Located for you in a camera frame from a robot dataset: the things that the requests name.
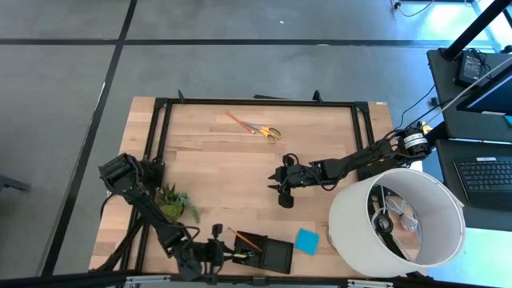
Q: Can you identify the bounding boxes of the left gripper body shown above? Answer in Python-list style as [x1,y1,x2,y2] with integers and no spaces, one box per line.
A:
[202,224,235,281]

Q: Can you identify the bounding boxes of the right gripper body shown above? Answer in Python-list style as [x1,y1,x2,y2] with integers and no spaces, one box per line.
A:
[278,153,321,209]

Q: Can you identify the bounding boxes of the orange pencil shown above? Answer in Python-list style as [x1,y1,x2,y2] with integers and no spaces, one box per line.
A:
[227,226,264,253]
[224,110,257,135]

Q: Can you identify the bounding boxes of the black mesh desk organizer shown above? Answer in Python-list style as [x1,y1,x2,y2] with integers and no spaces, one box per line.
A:
[230,230,295,275]

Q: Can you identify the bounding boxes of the yellow-handled scissors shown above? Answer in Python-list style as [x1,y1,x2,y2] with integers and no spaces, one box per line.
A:
[242,121,282,145]

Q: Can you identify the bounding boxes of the potted succulent plant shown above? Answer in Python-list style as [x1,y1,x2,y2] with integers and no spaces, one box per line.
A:
[154,182,201,225]

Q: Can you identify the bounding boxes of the blue sticky note pad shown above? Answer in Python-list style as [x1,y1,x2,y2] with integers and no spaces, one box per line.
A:
[294,227,321,256]

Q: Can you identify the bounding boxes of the white drum lamp shade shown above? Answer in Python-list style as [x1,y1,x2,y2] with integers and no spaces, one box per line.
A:
[327,167,467,279]

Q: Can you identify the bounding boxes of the black side desk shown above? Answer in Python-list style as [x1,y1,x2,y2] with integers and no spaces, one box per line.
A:
[435,138,512,233]
[426,47,512,143]

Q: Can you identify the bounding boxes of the black rig crossbar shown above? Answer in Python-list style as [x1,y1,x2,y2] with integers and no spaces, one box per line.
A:
[0,270,512,288]

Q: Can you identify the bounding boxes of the white rod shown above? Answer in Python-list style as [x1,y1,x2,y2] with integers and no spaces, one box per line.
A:
[422,55,512,127]

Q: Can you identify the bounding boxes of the black keyboard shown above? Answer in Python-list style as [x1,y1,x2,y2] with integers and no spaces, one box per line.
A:
[454,155,512,212]

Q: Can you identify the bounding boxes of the black power adapter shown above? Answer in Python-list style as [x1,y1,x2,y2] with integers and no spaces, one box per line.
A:
[454,50,487,88]

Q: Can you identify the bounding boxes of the computer monitor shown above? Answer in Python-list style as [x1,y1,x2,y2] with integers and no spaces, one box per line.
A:
[455,62,512,118]

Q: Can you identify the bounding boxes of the grey furniture leg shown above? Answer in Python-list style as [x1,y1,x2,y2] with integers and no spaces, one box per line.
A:
[0,174,32,194]

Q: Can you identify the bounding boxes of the black aluminium table frame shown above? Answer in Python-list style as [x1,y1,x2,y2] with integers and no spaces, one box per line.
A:
[94,90,377,277]

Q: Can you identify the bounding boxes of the orange floor cable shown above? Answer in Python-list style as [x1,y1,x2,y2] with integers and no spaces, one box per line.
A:
[390,0,437,18]

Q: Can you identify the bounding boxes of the black upright post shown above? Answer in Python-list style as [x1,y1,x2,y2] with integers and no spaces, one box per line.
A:
[441,0,512,62]

